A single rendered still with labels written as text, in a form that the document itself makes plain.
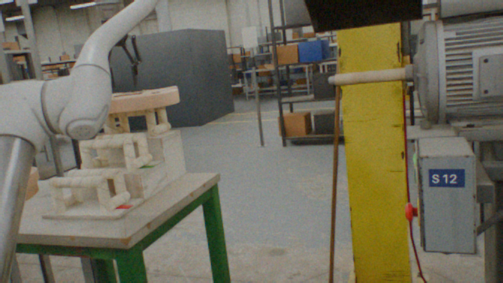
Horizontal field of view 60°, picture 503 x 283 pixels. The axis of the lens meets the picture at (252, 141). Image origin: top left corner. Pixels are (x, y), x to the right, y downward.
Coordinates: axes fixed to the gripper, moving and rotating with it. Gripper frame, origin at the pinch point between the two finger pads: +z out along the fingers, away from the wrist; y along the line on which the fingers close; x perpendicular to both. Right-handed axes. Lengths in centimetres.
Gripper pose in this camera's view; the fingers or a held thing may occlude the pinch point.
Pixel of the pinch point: (123, 78)
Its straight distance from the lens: 159.1
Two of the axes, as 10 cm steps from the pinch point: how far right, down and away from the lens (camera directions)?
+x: -1.3, -3.1, 9.4
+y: 9.9, -1.2, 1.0
